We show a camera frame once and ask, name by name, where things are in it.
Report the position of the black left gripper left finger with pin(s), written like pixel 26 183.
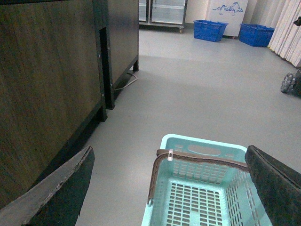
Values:
pixel 56 200

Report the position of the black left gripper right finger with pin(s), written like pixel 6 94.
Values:
pixel 278 187

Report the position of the light teal plastic basket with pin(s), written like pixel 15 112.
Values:
pixel 190 193

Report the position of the blue plastic basket right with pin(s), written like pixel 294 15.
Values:
pixel 255 35

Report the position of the blue plastic basket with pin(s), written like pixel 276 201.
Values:
pixel 209 30
pixel 255 35

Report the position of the blue plastic basket left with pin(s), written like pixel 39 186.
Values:
pixel 209 30

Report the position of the grey robot wheel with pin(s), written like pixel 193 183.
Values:
pixel 292 83

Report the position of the dark wooden display cabinet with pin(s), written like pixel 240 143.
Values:
pixel 49 86

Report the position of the white pleated curtain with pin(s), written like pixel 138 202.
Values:
pixel 286 39

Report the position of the glass door refrigerator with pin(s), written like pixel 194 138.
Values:
pixel 163 13

